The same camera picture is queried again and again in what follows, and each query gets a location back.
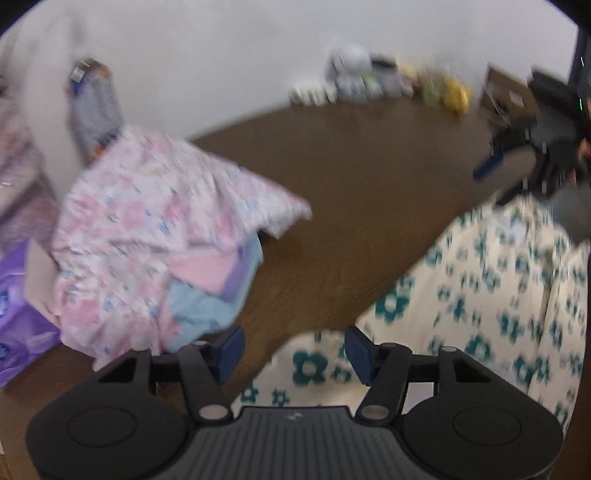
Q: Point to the brown cardboard stand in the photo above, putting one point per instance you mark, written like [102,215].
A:
[505,92]

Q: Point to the white connector strip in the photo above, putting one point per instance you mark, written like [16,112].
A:
[313,95]

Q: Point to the cream green floral dress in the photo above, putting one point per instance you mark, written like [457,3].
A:
[485,286]

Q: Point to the purple garment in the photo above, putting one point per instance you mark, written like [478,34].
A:
[238,277]

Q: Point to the yellow mug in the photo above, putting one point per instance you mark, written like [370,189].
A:
[457,97]

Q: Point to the purple tissue pack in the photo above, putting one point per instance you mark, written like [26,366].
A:
[18,314]

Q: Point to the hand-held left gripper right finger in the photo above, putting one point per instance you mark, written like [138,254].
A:
[360,355]

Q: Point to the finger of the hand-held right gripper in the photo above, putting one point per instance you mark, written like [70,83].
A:
[531,177]
[491,159]

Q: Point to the plastic drink bottle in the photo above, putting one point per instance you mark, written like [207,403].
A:
[94,106]

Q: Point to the clear glass cup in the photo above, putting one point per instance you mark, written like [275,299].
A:
[434,87]

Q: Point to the pink floral garment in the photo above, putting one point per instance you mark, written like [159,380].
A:
[147,207]

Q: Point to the white robot figurine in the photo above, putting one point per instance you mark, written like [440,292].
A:
[348,69]

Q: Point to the purple textured vase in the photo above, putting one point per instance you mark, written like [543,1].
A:
[18,175]

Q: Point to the grey tin box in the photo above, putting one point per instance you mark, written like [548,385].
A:
[385,78]

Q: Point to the light blue garment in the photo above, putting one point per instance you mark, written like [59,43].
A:
[198,314]

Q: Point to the black monitor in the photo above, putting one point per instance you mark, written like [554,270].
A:
[582,55]

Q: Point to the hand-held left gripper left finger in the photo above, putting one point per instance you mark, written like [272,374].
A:
[231,350]

